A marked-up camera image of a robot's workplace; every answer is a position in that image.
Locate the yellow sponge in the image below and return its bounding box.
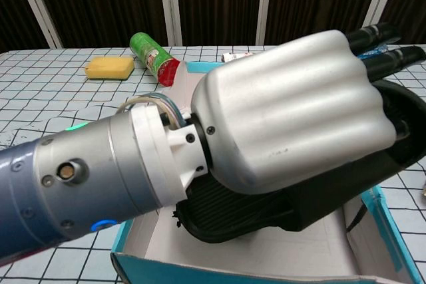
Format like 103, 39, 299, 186
84, 57, 135, 81

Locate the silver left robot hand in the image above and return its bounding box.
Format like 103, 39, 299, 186
190, 23, 426, 196

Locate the light blue shoe box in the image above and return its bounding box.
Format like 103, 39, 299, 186
110, 61, 425, 284

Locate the dark folding screen white frame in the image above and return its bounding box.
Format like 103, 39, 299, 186
0, 0, 426, 52

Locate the black slide sandal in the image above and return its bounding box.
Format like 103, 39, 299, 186
172, 79, 426, 244

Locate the green chips can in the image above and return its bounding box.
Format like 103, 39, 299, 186
129, 31, 182, 87

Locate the blue cookie package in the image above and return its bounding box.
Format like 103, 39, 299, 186
357, 39, 400, 61

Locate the checkered blue tablecloth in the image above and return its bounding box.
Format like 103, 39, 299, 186
0, 43, 426, 284

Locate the white label drink bottle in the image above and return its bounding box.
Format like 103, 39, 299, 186
221, 51, 254, 63

